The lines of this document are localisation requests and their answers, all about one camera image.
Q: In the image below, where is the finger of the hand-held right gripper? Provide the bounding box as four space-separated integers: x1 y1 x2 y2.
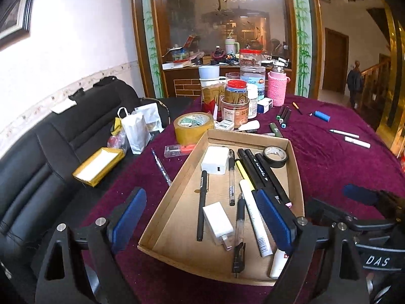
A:
306 196 399 233
343 184 405 211

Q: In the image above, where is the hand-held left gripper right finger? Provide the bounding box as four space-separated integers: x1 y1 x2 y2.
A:
253 188 371 304

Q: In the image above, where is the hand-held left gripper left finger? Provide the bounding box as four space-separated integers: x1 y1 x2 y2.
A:
35 187 148 304

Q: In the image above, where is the white tube pen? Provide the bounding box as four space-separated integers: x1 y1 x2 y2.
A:
239 179 273 258

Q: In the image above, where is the grey pen with black clip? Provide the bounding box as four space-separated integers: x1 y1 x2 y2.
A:
232 193 247 279

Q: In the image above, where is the black marker with pink end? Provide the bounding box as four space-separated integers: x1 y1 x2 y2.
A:
255 153 292 208

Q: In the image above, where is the white bottle with orange cap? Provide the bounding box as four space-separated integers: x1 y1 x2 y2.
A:
270 249 291 280

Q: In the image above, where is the shallow cardboard tray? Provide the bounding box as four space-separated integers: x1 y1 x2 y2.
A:
137 129 304 287

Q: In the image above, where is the yellow pen with black grip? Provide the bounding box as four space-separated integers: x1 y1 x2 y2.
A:
236 158 255 191

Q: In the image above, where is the black marker with white end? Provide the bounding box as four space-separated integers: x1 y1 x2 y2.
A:
237 148 266 187

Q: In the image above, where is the white charger with metal prongs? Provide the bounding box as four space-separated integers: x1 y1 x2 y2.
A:
202 201 235 251

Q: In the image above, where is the clear gel pen black grip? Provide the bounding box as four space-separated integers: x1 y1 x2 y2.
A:
228 149 236 206

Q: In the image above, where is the black tape roll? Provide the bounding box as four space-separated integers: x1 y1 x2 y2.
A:
263 146 289 168

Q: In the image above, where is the matte black slim pen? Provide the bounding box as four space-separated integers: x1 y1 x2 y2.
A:
196 170 208 242

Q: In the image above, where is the white charger with port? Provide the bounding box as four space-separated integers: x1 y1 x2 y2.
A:
201 146 229 176

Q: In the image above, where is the flat white pen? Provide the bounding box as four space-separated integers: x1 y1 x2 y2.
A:
344 136 371 149

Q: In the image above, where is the clear ballpoint pen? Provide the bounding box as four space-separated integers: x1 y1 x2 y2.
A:
151 148 173 187

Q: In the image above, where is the yellow flat box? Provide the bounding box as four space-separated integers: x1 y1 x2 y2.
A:
72 147 125 187

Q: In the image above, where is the slim white pointed pen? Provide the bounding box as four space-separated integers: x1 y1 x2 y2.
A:
329 129 360 139

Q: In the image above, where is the red plastic bag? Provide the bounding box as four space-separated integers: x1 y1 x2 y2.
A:
107 133 127 153

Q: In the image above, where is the clear case with red part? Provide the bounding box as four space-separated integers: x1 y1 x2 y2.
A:
164 144 195 158

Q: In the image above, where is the white oval plastic item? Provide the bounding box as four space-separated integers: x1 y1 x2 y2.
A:
237 120 260 132

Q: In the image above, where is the brown packing tape roll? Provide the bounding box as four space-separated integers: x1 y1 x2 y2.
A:
173 112 215 146

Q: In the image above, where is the black leather sofa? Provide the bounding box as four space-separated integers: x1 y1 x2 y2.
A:
0 76 193 292

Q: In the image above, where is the golden pillar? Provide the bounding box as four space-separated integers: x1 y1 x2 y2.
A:
375 0 405 156

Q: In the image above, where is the white plastic bottle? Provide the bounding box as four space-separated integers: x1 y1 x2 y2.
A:
247 84 259 119

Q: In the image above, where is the brown label jar red lid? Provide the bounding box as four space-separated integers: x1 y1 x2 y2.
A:
221 79 250 129

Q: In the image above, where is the wooden stair railing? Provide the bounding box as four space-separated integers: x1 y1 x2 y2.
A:
361 54 391 108

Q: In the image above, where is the bottle in pink knitted sleeve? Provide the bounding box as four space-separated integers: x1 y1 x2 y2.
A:
267 60 291 107

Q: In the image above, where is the white paper sheet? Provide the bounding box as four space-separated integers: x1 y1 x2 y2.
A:
51 99 77 114

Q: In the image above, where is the wooden door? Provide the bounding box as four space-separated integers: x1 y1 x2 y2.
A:
322 28 349 94

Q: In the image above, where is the clear jar with blue label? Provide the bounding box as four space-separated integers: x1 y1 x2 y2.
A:
240 66 267 102

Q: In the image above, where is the wooden brick pattern cabinet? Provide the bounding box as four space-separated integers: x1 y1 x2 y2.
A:
163 65 296 99

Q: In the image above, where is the clear jar with red lid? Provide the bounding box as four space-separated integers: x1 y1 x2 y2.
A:
239 48 263 70

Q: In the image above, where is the green white thermos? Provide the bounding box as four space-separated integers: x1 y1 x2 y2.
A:
225 36 239 55

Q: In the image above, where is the white paper bag with handles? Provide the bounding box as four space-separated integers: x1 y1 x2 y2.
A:
118 107 151 155

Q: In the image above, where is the framed wall picture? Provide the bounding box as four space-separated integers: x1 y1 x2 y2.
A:
0 0 37 51

